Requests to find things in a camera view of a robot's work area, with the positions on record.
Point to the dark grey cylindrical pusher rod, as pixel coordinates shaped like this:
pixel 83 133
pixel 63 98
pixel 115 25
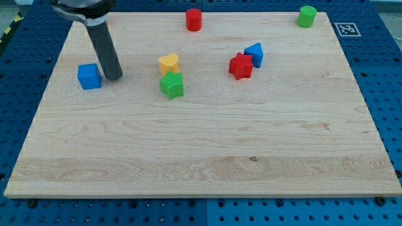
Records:
pixel 104 48

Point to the red star block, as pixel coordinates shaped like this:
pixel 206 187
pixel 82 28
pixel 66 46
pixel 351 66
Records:
pixel 241 66

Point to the green cylinder block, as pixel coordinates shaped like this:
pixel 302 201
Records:
pixel 306 16

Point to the blue triangle block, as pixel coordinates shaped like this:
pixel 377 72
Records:
pixel 257 54

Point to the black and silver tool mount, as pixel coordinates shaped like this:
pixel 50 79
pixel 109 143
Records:
pixel 87 12

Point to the white fiducial marker tag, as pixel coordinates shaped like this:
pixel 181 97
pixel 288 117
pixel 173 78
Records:
pixel 347 29

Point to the yellow black hazard tape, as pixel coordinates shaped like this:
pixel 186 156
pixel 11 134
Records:
pixel 11 29

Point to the wooden board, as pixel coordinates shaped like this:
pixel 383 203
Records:
pixel 298 128

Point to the yellow heart block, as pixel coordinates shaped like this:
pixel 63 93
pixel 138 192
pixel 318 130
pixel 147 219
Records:
pixel 169 63

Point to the green star block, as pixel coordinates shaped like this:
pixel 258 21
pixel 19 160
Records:
pixel 172 85

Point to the blue cube block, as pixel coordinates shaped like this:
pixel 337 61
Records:
pixel 89 76

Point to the red cylinder block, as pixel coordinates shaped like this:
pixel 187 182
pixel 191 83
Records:
pixel 193 19

